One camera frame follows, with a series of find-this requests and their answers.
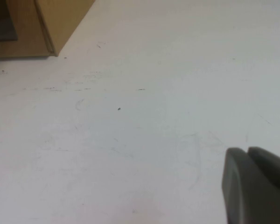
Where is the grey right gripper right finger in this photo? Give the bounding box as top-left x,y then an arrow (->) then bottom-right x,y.
248,146 -> 280,186

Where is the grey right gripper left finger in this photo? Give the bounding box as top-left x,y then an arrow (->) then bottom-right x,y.
221,147 -> 280,224

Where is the brown cardboard shoe box shell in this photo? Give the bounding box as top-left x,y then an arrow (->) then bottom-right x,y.
34,0 -> 96,57

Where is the cardboard drawer with window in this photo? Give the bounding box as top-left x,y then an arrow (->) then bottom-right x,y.
0,0 -> 55,58

